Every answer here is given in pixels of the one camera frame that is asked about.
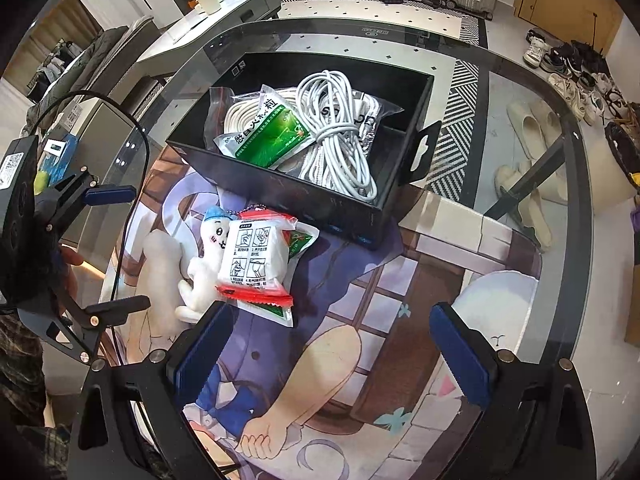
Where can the black cardboard box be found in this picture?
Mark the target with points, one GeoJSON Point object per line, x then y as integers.
{"type": "Point", "coordinates": [280, 195]}

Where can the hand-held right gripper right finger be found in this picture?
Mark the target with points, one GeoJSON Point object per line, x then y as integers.
{"type": "Point", "coordinates": [460, 355]}

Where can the green white sachet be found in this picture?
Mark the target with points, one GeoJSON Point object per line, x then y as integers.
{"type": "Point", "coordinates": [275, 140]}

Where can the pile of dark shoes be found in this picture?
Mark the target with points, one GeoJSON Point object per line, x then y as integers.
{"type": "Point", "coordinates": [575, 70]}

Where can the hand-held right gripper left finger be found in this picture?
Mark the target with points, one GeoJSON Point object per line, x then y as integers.
{"type": "Point", "coordinates": [200, 355]}

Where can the grey side cabinet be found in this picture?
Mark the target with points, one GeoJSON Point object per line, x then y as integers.
{"type": "Point", "coordinates": [100, 125]}

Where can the person's left forearm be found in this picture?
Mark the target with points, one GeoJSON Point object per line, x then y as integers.
{"type": "Point", "coordinates": [20, 385]}

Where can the green red printed sachet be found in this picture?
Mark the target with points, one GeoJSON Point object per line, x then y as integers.
{"type": "Point", "coordinates": [302, 240]}

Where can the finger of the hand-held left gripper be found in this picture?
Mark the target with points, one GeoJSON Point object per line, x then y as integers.
{"type": "Point", "coordinates": [115, 310]}
{"type": "Point", "coordinates": [110, 195]}

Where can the grey sofa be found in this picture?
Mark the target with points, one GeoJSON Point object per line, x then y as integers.
{"type": "Point", "coordinates": [90, 60]}

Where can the printed desk mat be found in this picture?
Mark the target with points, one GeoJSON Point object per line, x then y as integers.
{"type": "Point", "coordinates": [400, 285]}

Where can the small orange box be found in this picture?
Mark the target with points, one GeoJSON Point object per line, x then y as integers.
{"type": "Point", "coordinates": [192, 5]}

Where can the clear bag of white shoelaces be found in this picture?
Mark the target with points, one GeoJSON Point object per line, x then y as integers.
{"type": "Point", "coordinates": [370, 130]}

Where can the white packet with red edges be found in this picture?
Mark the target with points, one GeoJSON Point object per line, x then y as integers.
{"type": "Point", "coordinates": [250, 255]}

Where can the person's left hand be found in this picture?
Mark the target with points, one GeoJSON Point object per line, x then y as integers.
{"type": "Point", "coordinates": [70, 257]}

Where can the thin black pole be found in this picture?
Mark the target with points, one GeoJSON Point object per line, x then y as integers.
{"type": "Point", "coordinates": [596, 30]}

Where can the white cup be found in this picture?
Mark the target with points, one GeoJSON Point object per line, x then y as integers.
{"type": "Point", "coordinates": [207, 0]}

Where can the beige slipper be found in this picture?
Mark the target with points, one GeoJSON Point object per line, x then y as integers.
{"type": "Point", "coordinates": [550, 117]}
{"type": "Point", "coordinates": [525, 130]}
{"type": "Point", "coordinates": [537, 220]}
{"type": "Point", "coordinates": [512, 185]}

